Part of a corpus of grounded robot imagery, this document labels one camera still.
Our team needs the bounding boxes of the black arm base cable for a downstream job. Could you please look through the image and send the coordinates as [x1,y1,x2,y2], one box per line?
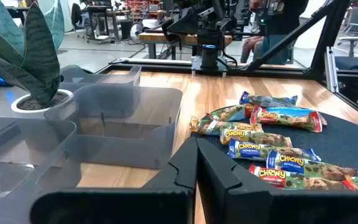
[222,51,238,68]

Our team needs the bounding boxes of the wooden workbench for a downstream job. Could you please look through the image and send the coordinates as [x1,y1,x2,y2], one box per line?
[138,32,233,60]

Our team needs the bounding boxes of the black office chair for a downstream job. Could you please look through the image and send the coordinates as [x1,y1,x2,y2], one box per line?
[71,2,85,34]

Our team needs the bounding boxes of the orange Chewy granola bar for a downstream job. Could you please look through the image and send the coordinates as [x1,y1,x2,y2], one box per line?
[189,115,264,137]

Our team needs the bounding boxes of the grey office chair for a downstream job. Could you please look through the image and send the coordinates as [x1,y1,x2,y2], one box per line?
[342,6,358,35]

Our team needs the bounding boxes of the red Chewy granola bar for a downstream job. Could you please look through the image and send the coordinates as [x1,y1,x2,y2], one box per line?
[248,164,356,191]
[249,108,324,134]

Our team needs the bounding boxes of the silver aluminium bracket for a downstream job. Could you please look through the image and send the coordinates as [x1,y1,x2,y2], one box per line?
[324,46,339,93]

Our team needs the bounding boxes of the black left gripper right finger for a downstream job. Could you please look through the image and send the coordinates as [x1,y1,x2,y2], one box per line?
[196,138,358,224]

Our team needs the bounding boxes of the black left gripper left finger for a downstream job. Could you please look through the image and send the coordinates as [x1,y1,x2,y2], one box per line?
[29,136,198,224]

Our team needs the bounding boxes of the black desk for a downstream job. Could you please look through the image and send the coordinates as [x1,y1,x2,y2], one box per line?
[85,4,121,44]

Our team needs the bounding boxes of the black trash can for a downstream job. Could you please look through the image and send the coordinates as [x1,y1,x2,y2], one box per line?
[120,19,133,40]

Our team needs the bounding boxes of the office chair with dark seat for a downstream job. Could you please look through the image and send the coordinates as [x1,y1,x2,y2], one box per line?
[334,30,358,71]

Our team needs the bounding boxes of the translucent grey storage bin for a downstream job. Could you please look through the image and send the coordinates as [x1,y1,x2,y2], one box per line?
[44,83,183,170]
[60,64,142,118]
[0,114,82,224]

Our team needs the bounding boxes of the snake plant in white pot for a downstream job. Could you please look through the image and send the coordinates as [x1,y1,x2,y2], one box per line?
[0,0,74,119]

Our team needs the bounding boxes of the white floor fan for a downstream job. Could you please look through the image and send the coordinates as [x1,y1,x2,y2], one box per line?
[129,21,145,44]

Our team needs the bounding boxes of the dark round woven placemat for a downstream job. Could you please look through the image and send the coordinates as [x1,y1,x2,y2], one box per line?
[194,111,358,191]

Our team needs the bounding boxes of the black metal rig frame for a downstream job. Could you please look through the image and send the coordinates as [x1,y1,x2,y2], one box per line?
[96,0,358,125]

